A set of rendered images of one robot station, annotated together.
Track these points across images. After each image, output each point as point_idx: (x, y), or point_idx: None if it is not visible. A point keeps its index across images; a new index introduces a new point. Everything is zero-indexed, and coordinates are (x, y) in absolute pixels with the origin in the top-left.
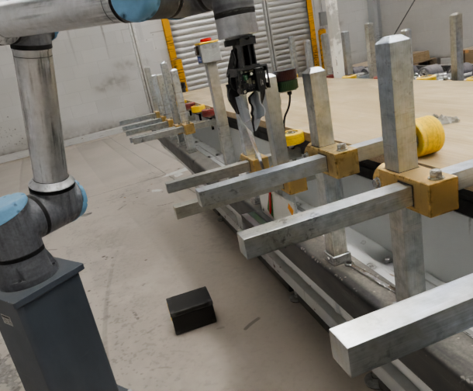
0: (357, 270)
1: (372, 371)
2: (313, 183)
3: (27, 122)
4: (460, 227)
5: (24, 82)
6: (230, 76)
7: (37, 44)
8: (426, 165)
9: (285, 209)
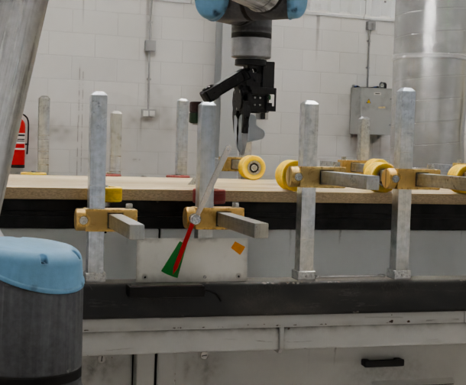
0: (329, 276)
1: None
2: (84, 266)
3: (15, 92)
4: (331, 241)
5: (38, 18)
6: (253, 93)
7: None
8: (319, 192)
9: (223, 253)
